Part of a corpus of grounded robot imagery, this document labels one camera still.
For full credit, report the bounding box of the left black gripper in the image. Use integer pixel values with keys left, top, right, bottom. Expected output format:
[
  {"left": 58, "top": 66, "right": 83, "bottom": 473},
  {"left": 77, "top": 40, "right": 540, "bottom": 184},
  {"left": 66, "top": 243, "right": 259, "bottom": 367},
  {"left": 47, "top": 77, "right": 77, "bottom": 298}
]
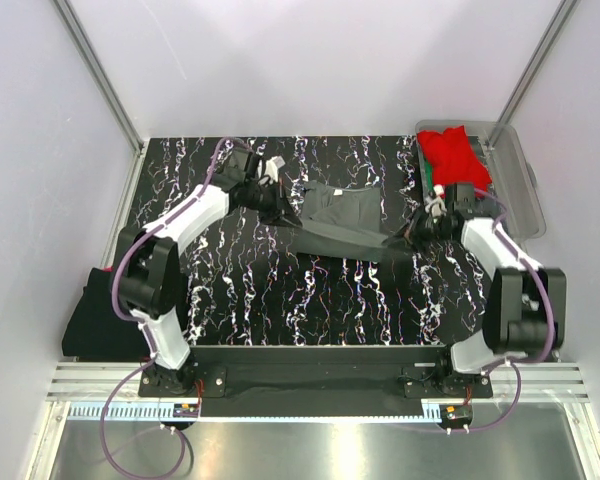
[{"left": 244, "top": 177, "right": 301, "bottom": 228}]

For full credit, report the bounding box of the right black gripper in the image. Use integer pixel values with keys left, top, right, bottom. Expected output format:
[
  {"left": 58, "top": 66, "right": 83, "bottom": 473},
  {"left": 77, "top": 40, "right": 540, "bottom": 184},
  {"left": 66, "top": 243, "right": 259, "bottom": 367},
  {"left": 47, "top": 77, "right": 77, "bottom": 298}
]
[{"left": 383, "top": 203, "right": 453, "bottom": 255}]

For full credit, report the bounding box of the grey t shirt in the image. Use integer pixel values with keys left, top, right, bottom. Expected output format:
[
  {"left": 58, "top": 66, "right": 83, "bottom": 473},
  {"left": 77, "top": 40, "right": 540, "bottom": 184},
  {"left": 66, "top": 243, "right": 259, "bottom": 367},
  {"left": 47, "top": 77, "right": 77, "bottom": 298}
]
[{"left": 289, "top": 181, "right": 411, "bottom": 263}]

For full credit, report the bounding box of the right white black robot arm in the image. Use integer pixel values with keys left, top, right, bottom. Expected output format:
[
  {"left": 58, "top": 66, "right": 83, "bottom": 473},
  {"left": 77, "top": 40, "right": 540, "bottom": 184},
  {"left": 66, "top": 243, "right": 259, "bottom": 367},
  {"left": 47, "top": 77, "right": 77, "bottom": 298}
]
[{"left": 383, "top": 183, "right": 567, "bottom": 397}]

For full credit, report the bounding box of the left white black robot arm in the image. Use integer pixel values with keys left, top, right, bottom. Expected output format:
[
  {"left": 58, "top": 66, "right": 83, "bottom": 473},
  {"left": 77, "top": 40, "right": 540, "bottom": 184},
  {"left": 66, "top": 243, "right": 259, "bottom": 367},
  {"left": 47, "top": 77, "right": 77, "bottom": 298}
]
[{"left": 110, "top": 141, "right": 302, "bottom": 396}]

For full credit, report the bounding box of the green t shirt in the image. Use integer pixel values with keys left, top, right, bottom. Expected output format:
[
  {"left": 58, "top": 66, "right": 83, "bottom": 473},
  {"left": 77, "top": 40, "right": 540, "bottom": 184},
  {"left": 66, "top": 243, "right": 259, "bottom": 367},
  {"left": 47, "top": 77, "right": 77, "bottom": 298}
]
[{"left": 423, "top": 161, "right": 434, "bottom": 192}]

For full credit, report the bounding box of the red t shirt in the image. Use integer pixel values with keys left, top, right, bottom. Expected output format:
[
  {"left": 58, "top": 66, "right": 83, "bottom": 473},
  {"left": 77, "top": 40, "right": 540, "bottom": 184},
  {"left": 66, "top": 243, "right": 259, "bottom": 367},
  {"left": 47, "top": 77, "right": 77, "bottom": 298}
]
[{"left": 417, "top": 125, "right": 492, "bottom": 191}]

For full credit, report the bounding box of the clear plastic bin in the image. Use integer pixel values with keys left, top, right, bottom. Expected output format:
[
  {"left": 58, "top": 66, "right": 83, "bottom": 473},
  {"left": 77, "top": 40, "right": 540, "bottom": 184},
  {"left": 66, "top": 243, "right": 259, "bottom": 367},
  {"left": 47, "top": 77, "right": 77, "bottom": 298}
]
[{"left": 415, "top": 120, "right": 546, "bottom": 243}]

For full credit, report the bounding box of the right small connector board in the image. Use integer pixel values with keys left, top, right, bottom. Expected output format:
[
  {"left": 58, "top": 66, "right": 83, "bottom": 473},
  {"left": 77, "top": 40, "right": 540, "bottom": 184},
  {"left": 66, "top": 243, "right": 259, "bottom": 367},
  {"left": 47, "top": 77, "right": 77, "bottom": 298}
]
[{"left": 440, "top": 404, "right": 473, "bottom": 430}]

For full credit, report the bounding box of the small connector board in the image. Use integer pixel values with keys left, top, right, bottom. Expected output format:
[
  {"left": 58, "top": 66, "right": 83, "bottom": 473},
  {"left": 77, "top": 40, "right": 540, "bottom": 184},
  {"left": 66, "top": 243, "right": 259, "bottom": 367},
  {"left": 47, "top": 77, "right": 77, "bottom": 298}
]
[
  {"left": 173, "top": 403, "right": 200, "bottom": 418},
  {"left": 440, "top": 404, "right": 473, "bottom": 430}
]

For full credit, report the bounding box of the black folded t shirt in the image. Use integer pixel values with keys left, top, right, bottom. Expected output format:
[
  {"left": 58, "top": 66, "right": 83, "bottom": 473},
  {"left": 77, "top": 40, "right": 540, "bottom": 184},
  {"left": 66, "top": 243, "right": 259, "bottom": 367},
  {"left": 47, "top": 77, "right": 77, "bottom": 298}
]
[{"left": 61, "top": 267, "right": 189, "bottom": 362}]

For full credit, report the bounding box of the left small connector board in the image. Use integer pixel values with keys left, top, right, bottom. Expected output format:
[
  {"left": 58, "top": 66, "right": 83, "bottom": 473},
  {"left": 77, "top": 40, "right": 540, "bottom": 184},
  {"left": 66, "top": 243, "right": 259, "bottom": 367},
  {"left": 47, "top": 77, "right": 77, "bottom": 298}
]
[{"left": 173, "top": 403, "right": 200, "bottom": 418}]

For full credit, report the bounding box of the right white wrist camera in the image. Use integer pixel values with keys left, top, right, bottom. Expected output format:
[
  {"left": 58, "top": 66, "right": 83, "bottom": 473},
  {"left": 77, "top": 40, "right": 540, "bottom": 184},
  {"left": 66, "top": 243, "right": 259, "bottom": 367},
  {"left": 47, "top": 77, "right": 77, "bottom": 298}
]
[{"left": 425, "top": 184, "right": 446, "bottom": 218}]

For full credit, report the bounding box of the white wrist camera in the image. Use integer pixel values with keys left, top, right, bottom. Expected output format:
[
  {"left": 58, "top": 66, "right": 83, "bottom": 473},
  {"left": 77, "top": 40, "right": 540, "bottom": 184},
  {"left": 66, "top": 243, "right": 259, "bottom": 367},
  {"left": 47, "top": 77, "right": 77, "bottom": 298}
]
[
  {"left": 425, "top": 184, "right": 446, "bottom": 218},
  {"left": 258, "top": 156, "right": 285, "bottom": 185}
]

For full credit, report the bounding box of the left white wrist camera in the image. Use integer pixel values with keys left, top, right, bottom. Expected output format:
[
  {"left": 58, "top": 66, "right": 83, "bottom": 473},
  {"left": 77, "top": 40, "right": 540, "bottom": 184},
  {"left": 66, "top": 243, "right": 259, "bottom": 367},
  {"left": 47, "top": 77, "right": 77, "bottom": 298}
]
[{"left": 258, "top": 156, "right": 285, "bottom": 185}]

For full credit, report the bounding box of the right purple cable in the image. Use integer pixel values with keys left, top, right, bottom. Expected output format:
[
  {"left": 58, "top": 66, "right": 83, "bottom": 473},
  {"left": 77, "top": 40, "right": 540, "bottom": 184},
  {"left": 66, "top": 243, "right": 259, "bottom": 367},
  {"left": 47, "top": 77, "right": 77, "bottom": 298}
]
[{"left": 474, "top": 192, "right": 556, "bottom": 434}]

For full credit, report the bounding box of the purple cable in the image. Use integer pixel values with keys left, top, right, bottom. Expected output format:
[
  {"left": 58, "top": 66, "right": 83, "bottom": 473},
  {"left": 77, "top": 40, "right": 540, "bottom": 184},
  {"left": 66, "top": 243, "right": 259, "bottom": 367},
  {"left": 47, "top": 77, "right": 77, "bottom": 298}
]
[
  {"left": 474, "top": 192, "right": 556, "bottom": 434},
  {"left": 99, "top": 137, "right": 254, "bottom": 476}
]

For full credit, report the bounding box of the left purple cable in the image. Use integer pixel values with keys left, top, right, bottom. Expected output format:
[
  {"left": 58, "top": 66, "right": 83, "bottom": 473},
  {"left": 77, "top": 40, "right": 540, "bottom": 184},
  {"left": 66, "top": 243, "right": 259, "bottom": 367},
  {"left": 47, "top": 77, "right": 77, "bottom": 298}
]
[{"left": 99, "top": 137, "right": 254, "bottom": 476}]

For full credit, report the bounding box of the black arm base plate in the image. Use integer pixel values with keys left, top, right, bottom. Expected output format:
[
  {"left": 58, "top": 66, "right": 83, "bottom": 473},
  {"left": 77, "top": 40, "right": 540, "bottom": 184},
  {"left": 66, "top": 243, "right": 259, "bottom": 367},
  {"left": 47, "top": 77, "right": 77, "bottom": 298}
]
[{"left": 139, "top": 346, "right": 493, "bottom": 420}]

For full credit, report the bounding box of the right white cable duct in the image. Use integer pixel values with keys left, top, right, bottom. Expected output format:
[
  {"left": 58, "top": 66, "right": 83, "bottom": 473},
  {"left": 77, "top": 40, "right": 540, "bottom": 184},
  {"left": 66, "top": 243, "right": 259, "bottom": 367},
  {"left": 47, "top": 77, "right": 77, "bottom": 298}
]
[{"left": 421, "top": 399, "right": 444, "bottom": 423}]

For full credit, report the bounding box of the white cable duct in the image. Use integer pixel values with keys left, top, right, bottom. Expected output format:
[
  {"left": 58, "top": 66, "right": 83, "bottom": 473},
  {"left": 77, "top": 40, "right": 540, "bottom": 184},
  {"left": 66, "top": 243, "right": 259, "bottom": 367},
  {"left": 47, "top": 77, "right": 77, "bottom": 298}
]
[
  {"left": 68, "top": 402, "right": 196, "bottom": 422},
  {"left": 421, "top": 399, "right": 444, "bottom": 423}
]

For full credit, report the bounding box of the left aluminium frame post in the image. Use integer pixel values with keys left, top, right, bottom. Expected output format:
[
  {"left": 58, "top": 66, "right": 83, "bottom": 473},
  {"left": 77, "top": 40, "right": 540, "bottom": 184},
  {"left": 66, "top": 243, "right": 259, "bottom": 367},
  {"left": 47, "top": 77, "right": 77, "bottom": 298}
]
[{"left": 51, "top": 0, "right": 144, "bottom": 155}]

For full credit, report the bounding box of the aluminium frame post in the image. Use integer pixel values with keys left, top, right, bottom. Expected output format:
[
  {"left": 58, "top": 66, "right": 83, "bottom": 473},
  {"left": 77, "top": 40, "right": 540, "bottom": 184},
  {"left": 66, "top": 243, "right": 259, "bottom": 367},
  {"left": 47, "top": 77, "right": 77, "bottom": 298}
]
[
  {"left": 497, "top": 0, "right": 581, "bottom": 124},
  {"left": 51, "top": 0, "right": 144, "bottom": 155}
]

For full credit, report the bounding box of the left white cable duct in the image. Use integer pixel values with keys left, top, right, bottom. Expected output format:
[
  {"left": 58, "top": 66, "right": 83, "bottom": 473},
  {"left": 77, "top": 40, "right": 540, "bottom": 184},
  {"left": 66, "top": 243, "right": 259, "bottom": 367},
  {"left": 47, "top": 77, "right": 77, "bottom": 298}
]
[{"left": 68, "top": 402, "right": 196, "bottom": 422}]

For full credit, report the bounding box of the right aluminium frame post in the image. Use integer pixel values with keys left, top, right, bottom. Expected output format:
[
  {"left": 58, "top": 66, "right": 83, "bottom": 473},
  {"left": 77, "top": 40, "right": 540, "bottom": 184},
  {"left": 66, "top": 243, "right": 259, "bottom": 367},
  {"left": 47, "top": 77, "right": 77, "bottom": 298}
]
[{"left": 497, "top": 0, "right": 581, "bottom": 124}]

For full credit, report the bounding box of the front aluminium rail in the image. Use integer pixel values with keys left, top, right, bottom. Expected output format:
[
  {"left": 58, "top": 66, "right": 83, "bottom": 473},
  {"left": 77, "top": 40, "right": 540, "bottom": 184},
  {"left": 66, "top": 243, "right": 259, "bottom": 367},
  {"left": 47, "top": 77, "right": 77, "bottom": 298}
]
[{"left": 47, "top": 362, "right": 589, "bottom": 403}]

